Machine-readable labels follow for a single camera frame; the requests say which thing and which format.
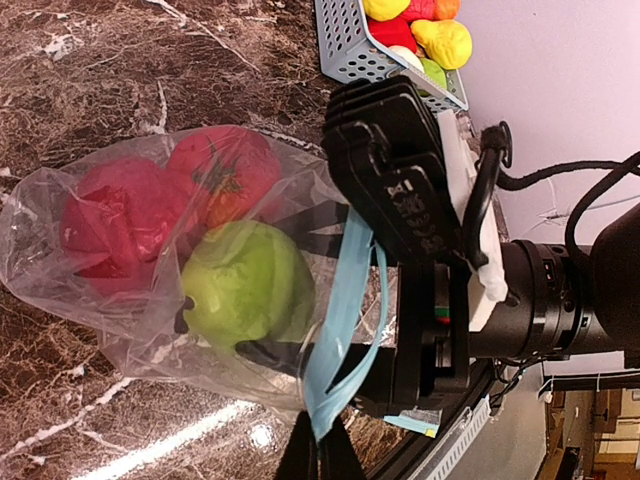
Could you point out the red wrinkled fruit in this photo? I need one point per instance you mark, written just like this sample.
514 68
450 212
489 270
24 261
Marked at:
117 220

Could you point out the white garlic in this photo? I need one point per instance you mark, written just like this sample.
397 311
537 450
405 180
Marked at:
408 55

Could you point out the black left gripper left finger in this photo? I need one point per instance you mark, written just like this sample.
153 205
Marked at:
300 458

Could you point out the black front table rail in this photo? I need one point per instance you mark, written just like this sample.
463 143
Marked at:
413 449

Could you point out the green lime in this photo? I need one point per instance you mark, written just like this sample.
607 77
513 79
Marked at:
434 71

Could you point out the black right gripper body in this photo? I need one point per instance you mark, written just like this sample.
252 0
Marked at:
431 362

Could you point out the yellow apple front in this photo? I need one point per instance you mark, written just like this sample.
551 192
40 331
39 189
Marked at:
384 10

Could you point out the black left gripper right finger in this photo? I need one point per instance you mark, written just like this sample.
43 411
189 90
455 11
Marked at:
338 459

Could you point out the green pear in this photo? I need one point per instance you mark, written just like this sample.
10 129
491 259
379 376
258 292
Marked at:
246 281

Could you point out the white slotted cable duct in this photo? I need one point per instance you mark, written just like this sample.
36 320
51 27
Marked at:
453 445

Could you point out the light blue plastic basket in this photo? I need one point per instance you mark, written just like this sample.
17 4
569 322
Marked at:
348 52

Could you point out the orange fruit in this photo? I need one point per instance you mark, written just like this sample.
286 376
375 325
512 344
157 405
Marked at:
446 9

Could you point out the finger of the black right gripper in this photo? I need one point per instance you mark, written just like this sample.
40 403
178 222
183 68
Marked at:
291 358
316 229

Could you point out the red tomato with stem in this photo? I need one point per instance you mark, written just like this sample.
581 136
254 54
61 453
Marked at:
227 169

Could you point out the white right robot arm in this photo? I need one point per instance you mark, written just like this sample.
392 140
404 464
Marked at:
561 300

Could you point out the clear zip bag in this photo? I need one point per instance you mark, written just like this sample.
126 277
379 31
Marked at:
138 331

